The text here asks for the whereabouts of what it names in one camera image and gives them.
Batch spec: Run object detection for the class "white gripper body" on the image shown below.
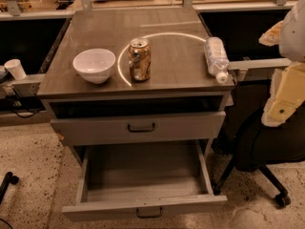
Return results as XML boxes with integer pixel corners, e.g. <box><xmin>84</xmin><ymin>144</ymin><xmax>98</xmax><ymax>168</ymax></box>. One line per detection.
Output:
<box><xmin>279</xmin><ymin>0</ymin><xmax>305</xmax><ymax>62</ymax></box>

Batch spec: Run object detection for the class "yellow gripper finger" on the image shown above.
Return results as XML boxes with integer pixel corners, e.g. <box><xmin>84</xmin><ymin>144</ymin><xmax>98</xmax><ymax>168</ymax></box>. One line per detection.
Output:
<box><xmin>258</xmin><ymin>21</ymin><xmax>283</xmax><ymax>47</ymax></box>
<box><xmin>261</xmin><ymin>62</ymin><xmax>305</xmax><ymax>127</ymax></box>

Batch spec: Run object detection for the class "orange soda can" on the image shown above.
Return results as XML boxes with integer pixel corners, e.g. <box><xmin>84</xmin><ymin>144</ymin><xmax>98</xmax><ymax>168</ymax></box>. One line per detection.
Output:
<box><xmin>128</xmin><ymin>38</ymin><xmax>152</xmax><ymax>81</ymax></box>

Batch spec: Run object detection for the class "upper grey drawer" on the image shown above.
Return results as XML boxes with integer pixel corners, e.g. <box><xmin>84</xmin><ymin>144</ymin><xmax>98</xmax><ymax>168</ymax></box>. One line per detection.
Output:
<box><xmin>51</xmin><ymin>112</ymin><xmax>225</xmax><ymax>147</ymax></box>

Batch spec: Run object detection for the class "grey drawer cabinet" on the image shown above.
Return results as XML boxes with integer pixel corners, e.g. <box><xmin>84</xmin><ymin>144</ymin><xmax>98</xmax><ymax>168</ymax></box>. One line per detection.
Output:
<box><xmin>38</xmin><ymin>8</ymin><xmax>234</xmax><ymax>221</ymax></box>

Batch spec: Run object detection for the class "open lower grey drawer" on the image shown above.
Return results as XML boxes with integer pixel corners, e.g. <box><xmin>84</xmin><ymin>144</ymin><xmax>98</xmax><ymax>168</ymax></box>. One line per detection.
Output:
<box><xmin>62</xmin><ymin>140</ymin><xmax>227</xmax><ymax>221</ymax></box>

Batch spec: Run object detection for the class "clear plastic water bottle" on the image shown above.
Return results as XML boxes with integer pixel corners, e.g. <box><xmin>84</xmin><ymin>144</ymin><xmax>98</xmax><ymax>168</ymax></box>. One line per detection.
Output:
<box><xmin>204</xmin><ymin>37</ymin><xmax>230</xmax><ymax>84</ymax></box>

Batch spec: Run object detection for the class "black office chair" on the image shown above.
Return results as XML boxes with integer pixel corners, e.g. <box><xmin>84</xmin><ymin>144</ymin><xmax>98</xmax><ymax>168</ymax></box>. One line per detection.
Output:
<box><xmin>212</xmin><ymin>80</ymin><xmax>305</xmax><ymax>208</ymax></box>

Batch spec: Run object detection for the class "white bowl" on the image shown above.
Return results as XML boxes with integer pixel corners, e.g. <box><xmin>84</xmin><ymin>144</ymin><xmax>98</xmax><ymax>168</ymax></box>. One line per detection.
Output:
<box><xmin>72</xmin><ymin>49</ymin><xmax>116</xmax><ymax>84</ymax></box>

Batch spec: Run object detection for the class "white paper cup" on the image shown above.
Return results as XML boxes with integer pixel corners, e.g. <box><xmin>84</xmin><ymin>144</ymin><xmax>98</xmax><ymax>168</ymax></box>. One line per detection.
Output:
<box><xmin>4</xmin><ymin>59</ymin><xmax>26</xmax><ymax>80</ymax></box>

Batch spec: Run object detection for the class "black stand foot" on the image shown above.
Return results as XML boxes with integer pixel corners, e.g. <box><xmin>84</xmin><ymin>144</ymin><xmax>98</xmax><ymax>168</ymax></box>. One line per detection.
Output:
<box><xmin>0</xmin><ymin>172</ymin><xmax>19</xmax><ymax>203</ymax></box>

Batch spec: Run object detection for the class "grey metal rail left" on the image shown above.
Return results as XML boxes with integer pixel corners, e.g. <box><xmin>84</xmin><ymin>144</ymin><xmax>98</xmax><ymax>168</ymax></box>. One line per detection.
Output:
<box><xmin>0</xmin><ymin>73</ymin><xmax>45</xmax><ymax>98</ymax></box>

